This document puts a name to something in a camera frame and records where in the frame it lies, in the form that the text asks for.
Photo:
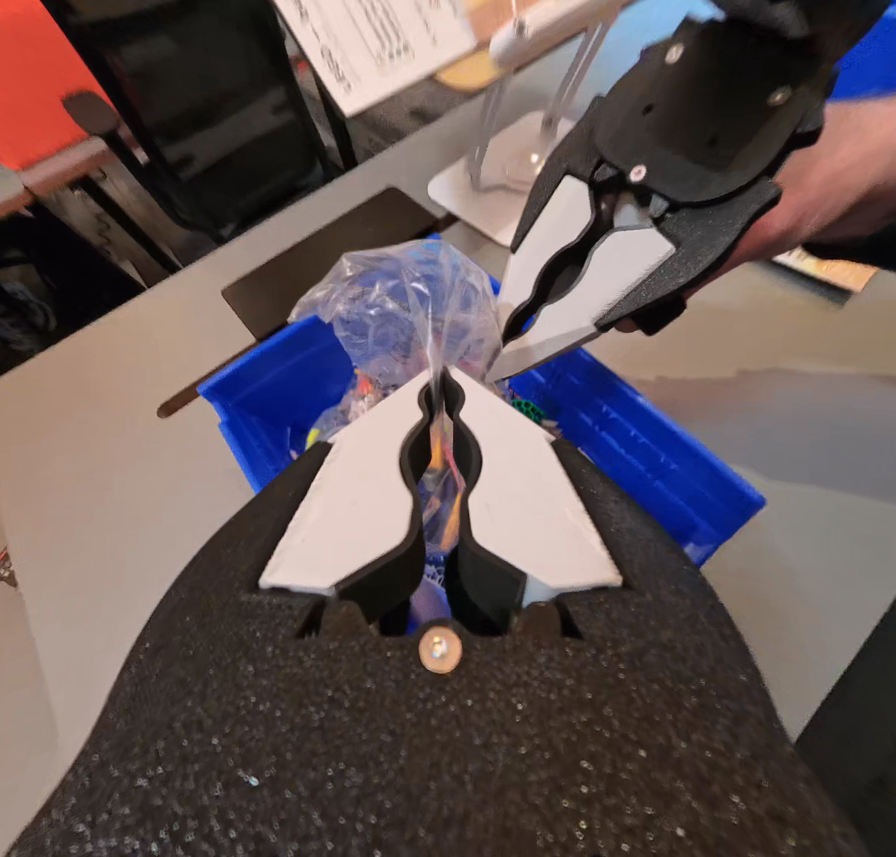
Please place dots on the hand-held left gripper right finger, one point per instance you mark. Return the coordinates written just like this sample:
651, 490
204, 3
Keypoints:
532, 514

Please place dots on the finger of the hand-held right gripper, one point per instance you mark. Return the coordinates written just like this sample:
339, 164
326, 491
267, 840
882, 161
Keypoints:
609, 276
553, 234

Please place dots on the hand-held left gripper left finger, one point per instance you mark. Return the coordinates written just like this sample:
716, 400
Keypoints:
350, 514

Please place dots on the blue plastic bin with sticker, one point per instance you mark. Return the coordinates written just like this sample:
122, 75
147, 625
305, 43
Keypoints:
630, 451

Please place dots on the clear bag of rods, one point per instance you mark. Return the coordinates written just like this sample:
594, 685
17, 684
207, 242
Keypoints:
392, 297

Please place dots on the colourful printed toy package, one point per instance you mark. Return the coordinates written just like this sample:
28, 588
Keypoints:
826, 273

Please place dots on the person's right forearm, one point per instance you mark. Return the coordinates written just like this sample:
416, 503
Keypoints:
854, 255

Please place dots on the person's right hand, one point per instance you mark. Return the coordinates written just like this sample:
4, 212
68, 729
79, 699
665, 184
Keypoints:
840, 178

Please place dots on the white book stand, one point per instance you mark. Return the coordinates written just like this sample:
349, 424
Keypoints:
490, 192

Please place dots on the black table inset panel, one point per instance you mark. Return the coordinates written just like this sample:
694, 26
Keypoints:
315, 269

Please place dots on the white printed instruction sheet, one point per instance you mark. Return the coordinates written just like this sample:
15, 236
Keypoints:
364, 24

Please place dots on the black mesh office chair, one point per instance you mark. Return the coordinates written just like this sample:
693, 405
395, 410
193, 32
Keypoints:
196, 101

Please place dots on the grey background table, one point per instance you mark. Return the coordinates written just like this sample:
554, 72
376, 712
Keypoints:
42, 171

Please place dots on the orange plastic bin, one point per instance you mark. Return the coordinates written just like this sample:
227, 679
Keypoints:
35, 66

